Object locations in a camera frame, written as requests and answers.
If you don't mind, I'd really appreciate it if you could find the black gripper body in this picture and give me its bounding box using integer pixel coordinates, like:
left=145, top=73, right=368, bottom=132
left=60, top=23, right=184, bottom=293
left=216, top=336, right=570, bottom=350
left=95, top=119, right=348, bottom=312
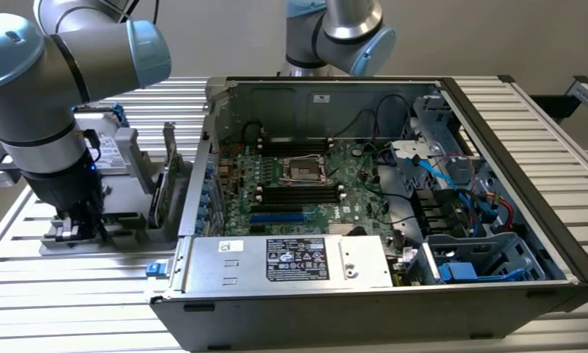
left=24, top=158, right=105, bottom=221

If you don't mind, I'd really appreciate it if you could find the black RAM slot bank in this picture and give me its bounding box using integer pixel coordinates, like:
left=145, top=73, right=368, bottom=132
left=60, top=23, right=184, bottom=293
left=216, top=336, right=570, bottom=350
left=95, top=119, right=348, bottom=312
left=253, top=136, right=335, bottom=156
left=255, top=182, right=348, bottom=206

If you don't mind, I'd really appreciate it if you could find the grey parts rack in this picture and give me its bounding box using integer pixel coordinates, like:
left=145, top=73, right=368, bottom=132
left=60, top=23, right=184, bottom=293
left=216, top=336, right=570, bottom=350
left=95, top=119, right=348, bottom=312
left=39, top=106, right=193, bottom=257

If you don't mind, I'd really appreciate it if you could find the silver hard disk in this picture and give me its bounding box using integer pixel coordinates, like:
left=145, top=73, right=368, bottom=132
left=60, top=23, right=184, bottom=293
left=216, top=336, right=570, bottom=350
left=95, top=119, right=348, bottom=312
left=72, top=110, right=131, bottom=176

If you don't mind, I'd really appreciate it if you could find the blue case latch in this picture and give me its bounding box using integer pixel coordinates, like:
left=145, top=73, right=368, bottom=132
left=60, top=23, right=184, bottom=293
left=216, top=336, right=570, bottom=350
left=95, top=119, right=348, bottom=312
left=145, top=260, right=172, bottom=279

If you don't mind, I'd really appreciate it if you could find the graphics card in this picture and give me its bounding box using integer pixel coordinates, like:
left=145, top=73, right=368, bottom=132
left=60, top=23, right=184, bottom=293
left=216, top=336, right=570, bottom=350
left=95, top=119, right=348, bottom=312
left=147, top=122, right=183, bottom=229

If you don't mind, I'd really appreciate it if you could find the silver power supply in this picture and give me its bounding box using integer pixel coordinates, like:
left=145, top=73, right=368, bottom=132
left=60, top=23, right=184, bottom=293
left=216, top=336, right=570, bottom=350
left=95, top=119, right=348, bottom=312
left=176, top=234, right=398, bottom=292

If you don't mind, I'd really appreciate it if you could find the black expansion slot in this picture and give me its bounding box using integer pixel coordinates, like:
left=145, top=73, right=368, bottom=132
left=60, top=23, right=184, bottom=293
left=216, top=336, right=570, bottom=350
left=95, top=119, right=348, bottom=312
left=248, top=204, right=305, bottom=214

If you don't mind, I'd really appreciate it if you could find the blue expansion slot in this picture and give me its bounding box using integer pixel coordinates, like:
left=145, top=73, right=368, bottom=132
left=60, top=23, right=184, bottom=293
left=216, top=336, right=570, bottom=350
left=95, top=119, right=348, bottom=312
left=248, top=213, right=305, bottom=224

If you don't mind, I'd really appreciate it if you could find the CPU socket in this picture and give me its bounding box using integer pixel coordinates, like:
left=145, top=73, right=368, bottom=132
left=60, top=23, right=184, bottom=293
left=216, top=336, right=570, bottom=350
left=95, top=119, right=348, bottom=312
left=277, top=155, right=333, bottom=185

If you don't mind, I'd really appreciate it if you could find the silver chipset heatsink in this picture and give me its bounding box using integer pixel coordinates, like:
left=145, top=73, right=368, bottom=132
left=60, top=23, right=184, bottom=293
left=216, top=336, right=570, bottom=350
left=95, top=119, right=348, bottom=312
left=329, top=224, right=370, bottom=237

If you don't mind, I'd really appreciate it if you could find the open black PC case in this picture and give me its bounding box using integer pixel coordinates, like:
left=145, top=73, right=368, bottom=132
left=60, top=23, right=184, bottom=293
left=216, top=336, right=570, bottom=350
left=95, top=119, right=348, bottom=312
left=148, top=75, right=588, bottom=353

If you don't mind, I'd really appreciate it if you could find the green motherboard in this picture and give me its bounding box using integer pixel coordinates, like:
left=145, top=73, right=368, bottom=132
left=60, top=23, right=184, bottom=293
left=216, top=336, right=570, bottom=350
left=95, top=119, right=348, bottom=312
left=213, top=138, right=402, bottom=242

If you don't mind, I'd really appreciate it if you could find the metal disk bay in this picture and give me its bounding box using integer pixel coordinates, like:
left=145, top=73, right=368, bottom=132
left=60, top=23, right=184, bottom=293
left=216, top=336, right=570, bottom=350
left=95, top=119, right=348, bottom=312
left=387, top=94, right=476, bottom=194

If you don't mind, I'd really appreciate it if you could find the grey drive cage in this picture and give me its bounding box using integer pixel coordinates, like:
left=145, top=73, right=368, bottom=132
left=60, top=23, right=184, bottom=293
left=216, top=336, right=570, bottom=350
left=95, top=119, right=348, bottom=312
left=420, top=231, right=568, bottom=286

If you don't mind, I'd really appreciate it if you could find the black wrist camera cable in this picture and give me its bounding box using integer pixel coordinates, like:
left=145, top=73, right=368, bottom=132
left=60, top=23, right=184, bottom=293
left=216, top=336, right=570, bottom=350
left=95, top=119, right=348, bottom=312
left=80, top=128, right=103, bottom=165

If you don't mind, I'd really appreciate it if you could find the long black wire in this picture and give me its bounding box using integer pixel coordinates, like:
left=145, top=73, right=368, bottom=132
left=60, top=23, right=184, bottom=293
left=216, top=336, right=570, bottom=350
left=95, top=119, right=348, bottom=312
left=336, top=93, right=414, bottom=141

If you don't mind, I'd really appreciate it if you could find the blue SATA wire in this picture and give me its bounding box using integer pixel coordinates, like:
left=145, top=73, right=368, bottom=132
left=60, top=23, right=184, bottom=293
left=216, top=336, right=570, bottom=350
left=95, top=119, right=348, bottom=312
left=408, top=155, right=458, bottom=189

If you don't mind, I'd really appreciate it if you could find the red wire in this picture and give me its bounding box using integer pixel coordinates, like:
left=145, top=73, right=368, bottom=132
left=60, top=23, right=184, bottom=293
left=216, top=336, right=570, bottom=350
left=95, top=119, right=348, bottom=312
left=498, top=193, right=516, bottom=229

